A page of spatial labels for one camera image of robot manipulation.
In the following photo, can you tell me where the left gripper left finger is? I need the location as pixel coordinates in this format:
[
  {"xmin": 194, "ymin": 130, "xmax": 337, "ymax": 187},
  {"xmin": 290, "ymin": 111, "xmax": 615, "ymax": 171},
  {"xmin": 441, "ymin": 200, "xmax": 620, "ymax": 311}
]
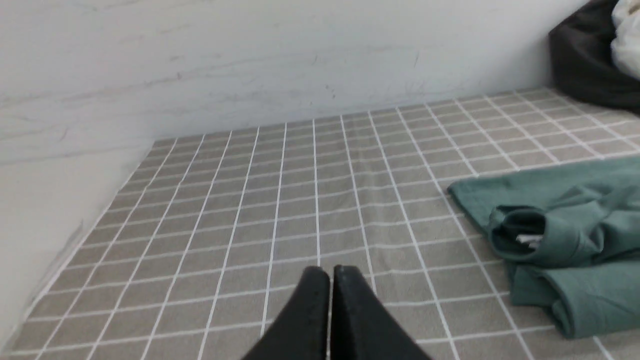
[{"xmin": 243, "ymin": 266, "xmax": 330, "ymax": 360}]

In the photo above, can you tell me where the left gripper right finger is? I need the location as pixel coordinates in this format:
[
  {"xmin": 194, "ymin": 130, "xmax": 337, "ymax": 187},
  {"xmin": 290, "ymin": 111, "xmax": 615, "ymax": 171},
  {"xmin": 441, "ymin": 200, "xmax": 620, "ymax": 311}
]
[{"xmin": 330, "ymin": 265, "xmax": 430, "ymax": 360}]

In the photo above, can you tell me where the green long-sleeved shirt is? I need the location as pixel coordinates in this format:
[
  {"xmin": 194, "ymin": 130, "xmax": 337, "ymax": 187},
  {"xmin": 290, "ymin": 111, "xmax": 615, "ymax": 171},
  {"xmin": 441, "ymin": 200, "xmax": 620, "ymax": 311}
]
[{"xmin": 447, "ymin": 156, "xmax": 640, "ymax": 338}]

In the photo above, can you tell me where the white crumpled shirt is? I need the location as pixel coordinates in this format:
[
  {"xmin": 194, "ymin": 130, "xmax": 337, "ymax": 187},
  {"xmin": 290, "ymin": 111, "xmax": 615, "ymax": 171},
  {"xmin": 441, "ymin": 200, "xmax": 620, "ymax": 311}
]
[{"xmin": 610, "ymin": 0, "xmax": 640, "ymax": 80}]

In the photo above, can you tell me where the grey checkered tablecloth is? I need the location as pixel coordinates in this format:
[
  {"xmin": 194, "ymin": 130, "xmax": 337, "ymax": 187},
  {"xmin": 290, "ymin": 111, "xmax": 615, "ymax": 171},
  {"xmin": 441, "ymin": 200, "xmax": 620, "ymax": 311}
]
[{"xmin": 1, "ymin": 88, "xmax": 639, "ymax": 360}]

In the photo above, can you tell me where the black garment in pile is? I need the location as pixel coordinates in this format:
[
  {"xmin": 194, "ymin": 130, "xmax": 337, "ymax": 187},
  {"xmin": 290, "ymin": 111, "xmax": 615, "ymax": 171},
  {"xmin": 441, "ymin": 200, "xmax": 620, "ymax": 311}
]
[{"xmin": 548, "ymin": 0, "xmax": 640, "ymax": 116}]

